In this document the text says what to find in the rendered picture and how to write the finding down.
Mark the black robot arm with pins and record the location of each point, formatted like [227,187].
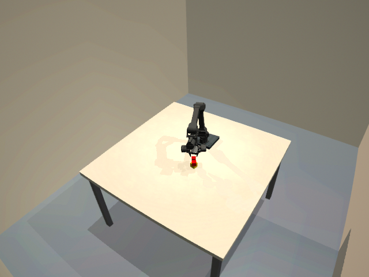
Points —
[193,132]

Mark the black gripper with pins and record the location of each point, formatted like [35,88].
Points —
[185,149]

